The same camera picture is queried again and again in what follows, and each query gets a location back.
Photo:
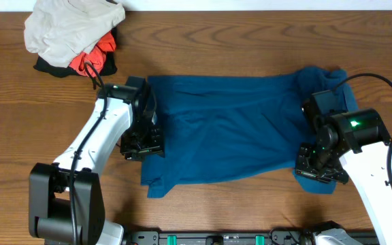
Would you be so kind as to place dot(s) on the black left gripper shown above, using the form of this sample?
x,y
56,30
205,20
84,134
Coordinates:
x,y
157,145

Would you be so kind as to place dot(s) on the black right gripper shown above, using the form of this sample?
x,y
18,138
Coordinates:
x,y
303,167

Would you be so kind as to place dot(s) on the teal blue t-shirt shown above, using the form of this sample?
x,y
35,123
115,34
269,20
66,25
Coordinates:
x,y
220,129

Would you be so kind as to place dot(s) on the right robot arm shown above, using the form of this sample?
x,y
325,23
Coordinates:
x,y
350,146

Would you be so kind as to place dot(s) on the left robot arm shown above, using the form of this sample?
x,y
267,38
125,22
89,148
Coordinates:
x,y
65,198

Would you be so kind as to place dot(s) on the black garment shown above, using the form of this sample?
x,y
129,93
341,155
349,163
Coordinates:
x,y
60,72

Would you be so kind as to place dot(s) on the red-orange garment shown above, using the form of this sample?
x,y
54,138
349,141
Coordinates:
x,y
101,57

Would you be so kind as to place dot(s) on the beige crumpled garment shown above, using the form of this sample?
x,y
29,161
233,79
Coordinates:
x,y
60,30

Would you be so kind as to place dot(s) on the black mounting rail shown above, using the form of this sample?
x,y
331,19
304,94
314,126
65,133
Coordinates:
x,y
275,236

